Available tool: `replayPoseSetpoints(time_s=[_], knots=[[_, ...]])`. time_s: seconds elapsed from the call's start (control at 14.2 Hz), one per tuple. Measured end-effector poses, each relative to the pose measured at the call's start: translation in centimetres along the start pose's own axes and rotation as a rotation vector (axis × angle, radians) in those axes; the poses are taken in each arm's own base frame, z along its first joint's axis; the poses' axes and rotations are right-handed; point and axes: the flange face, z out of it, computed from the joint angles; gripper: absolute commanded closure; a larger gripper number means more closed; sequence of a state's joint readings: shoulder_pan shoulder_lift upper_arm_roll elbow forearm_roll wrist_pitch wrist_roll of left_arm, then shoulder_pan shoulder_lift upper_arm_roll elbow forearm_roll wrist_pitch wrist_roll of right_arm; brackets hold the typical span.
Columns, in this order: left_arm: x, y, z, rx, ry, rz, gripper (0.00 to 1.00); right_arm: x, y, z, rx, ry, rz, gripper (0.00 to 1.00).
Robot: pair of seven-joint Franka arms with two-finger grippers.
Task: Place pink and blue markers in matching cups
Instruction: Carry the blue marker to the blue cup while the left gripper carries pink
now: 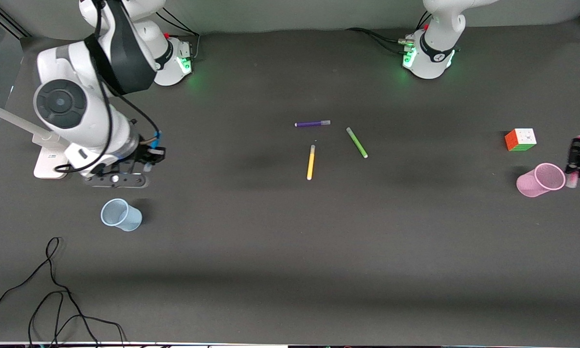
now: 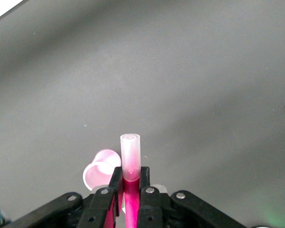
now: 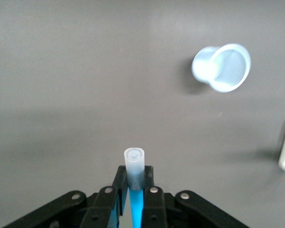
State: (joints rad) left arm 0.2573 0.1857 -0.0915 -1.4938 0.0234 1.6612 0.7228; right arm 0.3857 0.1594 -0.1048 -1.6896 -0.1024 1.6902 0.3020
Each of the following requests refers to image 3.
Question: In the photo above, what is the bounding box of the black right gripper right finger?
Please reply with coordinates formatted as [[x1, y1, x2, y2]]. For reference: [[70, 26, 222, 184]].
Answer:
[[141, 165, 250, 228]]

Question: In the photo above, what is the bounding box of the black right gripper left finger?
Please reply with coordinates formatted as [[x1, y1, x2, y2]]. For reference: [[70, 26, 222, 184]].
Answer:
[[4, 165, 130, 228]]

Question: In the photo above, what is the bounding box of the blue marker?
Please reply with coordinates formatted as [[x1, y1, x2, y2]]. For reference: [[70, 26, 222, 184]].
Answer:
[[123, 147, 146, 228]]

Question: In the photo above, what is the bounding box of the light blue plastic cup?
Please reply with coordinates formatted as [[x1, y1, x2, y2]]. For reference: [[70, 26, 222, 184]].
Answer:
[[191, 43, 252, 94]]

